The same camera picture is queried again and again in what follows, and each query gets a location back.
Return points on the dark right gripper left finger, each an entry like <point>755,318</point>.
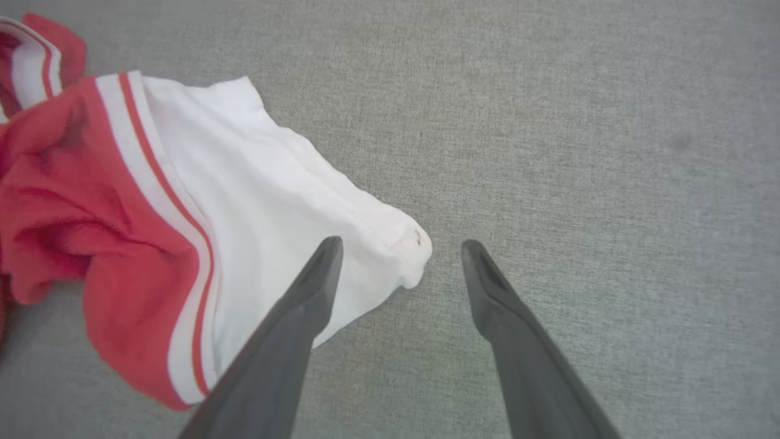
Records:
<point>286,353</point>

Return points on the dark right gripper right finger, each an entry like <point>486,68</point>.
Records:
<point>524,353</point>

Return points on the red and white garment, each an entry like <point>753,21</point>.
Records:
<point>122,213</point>

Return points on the grey fabric sofa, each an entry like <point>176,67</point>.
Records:
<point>579,122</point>

